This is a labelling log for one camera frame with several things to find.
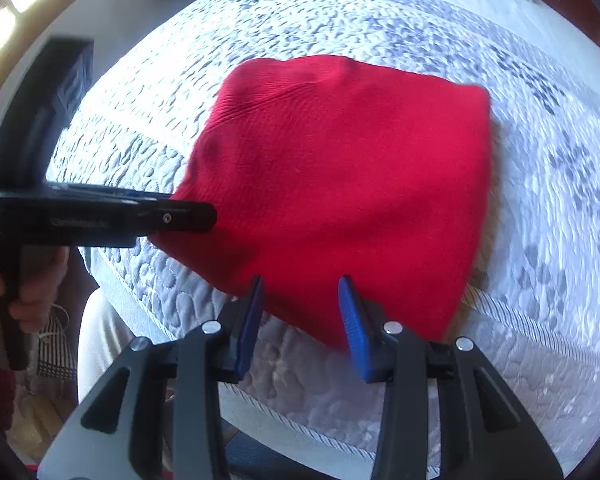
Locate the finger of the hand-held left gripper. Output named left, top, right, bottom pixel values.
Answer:
left=70, top=184, right=177, bottom=204
left=137, top=199, right=219, bottom=234

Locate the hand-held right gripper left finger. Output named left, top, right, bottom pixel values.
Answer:
left=36, top=275, right=266, bottom=480

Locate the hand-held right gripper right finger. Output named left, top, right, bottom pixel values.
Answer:
left=337, top=275, right=565, bottom=480

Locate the red knit sweater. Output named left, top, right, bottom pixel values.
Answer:
left=152, top=54, right=494, bottom=357

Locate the person's left hand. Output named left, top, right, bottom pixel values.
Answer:
left=0, top=247, right=72, bottom=334

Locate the person's leg in beige pants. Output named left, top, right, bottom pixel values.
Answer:
left=76, top=287, right=182, bottom=413

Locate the checkered cloth bag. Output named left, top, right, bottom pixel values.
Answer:
left=34, top=304, right=82, bottom=380

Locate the grey white patterned quilt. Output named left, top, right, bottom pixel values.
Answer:
left=46, top=0, right=600, bottom=480

